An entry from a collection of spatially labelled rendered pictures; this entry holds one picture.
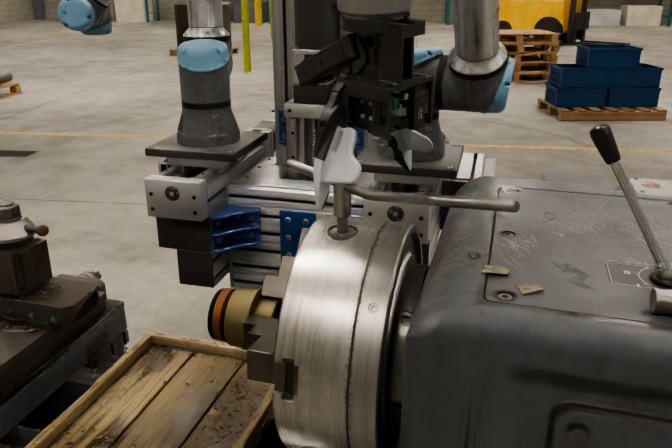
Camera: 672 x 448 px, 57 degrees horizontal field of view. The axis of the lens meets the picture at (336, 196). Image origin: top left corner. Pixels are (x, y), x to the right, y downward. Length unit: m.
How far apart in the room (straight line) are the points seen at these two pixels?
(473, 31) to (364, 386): 0.74
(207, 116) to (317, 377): 0.89
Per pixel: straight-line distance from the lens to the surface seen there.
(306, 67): 0.72
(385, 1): 0.62
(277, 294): 0.88
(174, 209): 1.43
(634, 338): 0.60
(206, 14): 1.62
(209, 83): 1.48
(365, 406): 0.73
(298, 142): 1.54
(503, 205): 0.61
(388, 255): 0.74
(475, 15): 1.20
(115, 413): 1.10
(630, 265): 0.72
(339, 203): 0.76
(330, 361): 0.72
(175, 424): 1.06
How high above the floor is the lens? 1.54
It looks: 19 degrees down
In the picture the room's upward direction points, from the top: straight up
